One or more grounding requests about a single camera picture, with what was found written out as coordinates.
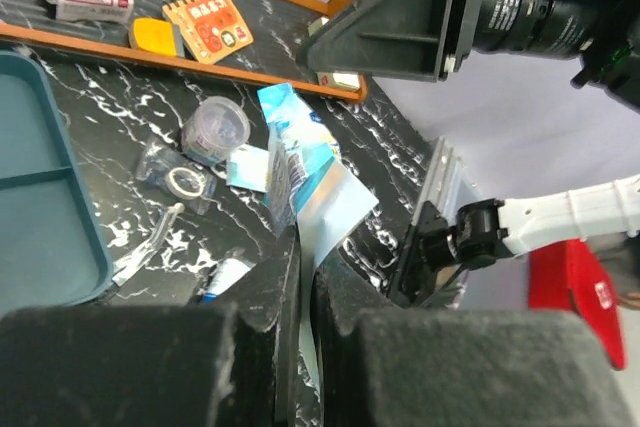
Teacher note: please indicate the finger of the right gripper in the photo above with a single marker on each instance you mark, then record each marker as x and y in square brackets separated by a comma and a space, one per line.
[421, 40]

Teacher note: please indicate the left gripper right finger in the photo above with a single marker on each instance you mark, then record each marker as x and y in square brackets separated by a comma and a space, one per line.
[382, 365]

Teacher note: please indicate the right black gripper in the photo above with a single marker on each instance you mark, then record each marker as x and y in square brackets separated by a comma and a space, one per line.
[603, 34]

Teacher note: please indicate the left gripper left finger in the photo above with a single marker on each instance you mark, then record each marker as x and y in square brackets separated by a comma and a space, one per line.
[231, 362]

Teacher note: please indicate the blue cotton swab bag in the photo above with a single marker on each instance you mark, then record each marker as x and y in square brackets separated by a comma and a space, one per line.
[309, 187]

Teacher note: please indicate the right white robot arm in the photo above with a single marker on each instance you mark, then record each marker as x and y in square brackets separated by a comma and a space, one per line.
[489, 230]

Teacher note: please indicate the blue white bandage roll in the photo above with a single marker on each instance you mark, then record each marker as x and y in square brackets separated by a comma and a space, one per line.
[229, 270]

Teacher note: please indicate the bagged tape roll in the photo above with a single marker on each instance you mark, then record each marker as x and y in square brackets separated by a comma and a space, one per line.
[163, 167]

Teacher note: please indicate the blue white mask packet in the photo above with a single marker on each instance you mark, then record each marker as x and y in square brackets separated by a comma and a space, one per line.
[247, 168]

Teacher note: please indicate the orange spiral notepad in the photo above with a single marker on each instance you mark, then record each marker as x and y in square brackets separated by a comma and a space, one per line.
[211, 29]

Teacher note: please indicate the clear round plastic jar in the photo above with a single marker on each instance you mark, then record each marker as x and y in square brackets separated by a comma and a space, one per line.
[216, 128]

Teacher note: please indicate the yellow grey sponge block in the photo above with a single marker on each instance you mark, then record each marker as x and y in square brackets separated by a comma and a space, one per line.
[156, 36]

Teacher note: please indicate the aluminium frame rail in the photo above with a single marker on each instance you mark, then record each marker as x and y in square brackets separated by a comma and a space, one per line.
[446, 187]

